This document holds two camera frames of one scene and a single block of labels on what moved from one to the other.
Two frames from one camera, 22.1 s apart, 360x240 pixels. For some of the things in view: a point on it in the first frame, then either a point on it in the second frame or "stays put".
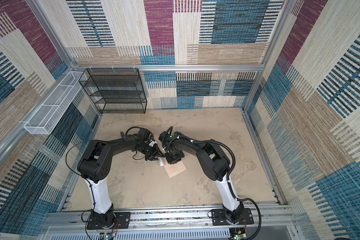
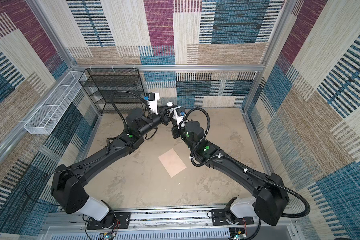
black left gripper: x=155 y=153 → x=163 y=115
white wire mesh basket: x=43 y=122 stays put
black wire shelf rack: x=115 y=90 stays put
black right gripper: x=171 y=162 → x=175 y=130
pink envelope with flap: x=173 y=169 stays put
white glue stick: x=161 y=161 → x=169 y=104
